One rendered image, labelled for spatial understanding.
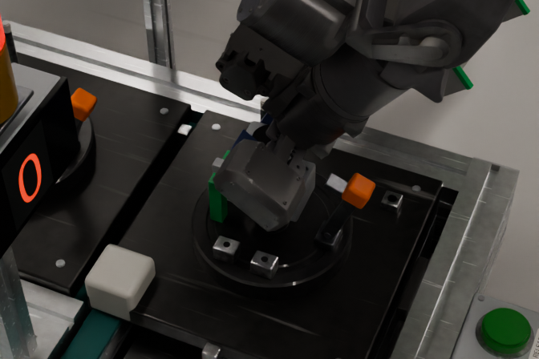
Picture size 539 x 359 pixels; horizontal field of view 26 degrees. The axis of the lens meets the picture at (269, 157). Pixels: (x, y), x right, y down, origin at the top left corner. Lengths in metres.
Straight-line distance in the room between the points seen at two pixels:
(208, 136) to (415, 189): 0.20
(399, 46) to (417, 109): 0.53
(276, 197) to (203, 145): 0.27
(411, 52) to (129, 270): 0.34
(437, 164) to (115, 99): 0.32
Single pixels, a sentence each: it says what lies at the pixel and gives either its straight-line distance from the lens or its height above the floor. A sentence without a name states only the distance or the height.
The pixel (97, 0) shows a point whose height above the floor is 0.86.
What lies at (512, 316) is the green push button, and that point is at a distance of 0.99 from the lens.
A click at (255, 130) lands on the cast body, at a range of 0.94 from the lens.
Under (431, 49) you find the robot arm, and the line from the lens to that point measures 0.76.
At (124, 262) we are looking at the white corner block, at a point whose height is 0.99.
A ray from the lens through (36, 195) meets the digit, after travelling 0.79.
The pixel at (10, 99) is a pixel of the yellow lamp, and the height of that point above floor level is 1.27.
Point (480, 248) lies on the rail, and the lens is 1.05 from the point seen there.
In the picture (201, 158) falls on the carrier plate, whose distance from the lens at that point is 1.09.
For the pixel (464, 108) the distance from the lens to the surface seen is 1.30.
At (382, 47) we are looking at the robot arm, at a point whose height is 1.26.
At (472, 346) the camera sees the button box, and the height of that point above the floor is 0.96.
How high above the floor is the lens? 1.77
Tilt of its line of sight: 47 degrees down
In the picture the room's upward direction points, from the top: straight up
